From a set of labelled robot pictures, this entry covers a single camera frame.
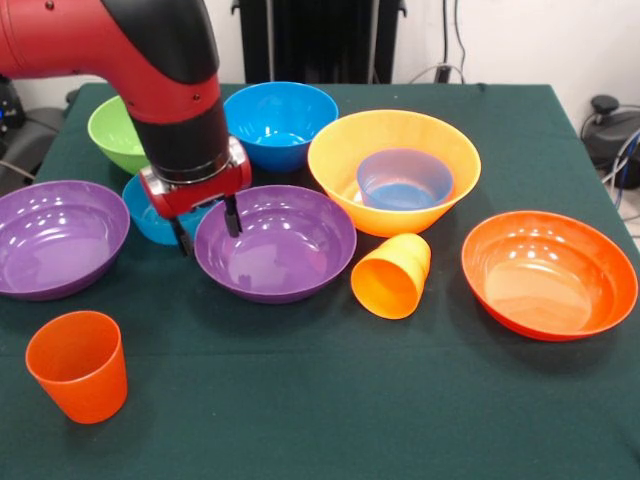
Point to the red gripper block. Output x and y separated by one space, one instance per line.
200 197

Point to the small translucent blue bowl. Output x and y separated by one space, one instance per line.
405 185
145 220

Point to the purple bowl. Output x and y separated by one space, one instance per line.
55 240
280 255

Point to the orange cup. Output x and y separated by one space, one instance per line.
390 285

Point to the large orange bowl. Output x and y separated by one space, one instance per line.
400 222

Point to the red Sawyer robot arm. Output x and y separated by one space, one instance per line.
150 60

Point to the green bowl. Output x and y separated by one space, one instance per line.
115 135

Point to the dark green tablecloth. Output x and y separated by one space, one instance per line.
300 375

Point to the red cup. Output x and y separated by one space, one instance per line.
80 380

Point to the black equipment box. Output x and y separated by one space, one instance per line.
9 105

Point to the red shallow bowl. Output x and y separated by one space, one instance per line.
545 280

